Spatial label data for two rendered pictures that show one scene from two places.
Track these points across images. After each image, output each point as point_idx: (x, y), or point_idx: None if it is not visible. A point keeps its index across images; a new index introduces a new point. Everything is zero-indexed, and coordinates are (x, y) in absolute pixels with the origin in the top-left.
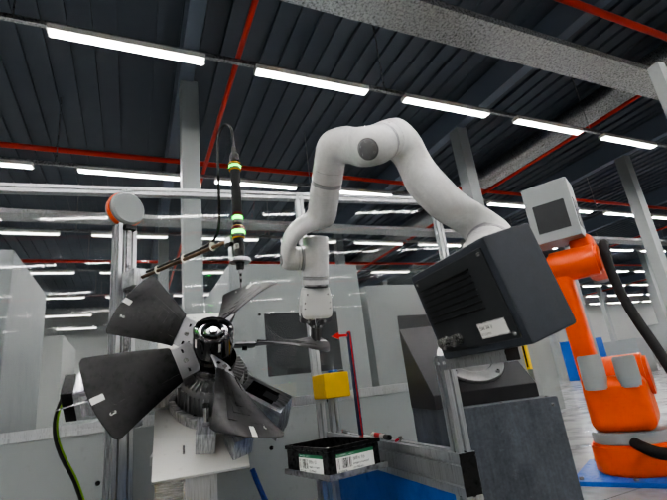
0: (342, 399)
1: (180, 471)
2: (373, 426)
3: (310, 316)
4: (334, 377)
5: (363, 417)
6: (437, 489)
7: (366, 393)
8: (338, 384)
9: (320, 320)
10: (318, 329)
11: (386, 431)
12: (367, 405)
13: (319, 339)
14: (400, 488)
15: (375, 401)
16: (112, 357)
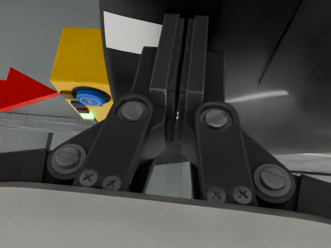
0: (79, 119)
1: None
2: (46, 75)
3: (291, 238)
4: (90, 72)
5: (56, 89)
6: None
7: (38, 119)
8: (85, 54)
9: (127, 165)
10: (170, 83)
11: (29, 65)
12: (43, 103)
13: (172, 16)
14: None
15: (28, 106)
16: None
